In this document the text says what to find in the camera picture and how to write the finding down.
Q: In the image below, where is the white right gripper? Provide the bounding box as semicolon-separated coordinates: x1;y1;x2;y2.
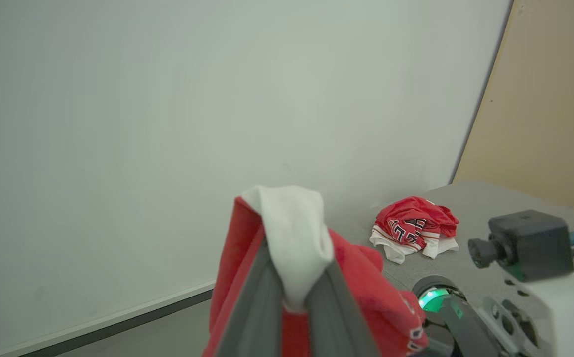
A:
412;272;574;357

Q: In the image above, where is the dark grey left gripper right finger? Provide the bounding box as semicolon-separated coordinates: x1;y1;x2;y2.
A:
306;259;382;357

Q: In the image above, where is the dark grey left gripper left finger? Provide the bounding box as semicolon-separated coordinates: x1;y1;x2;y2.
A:
215;235;285;357

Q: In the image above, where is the red garment with white cuff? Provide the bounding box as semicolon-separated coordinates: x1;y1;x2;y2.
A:
202;186;429;357

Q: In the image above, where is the red jersey with black lettering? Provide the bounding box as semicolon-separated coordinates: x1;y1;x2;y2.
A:
369;196;460;265

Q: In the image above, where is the white and black baseboard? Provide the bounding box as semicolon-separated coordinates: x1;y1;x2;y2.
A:
0;280;217;357

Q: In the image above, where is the beige wooden panel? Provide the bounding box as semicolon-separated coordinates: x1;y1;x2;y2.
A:
452;0;574;226

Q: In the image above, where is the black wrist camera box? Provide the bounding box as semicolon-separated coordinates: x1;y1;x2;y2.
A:
467;210;574;283

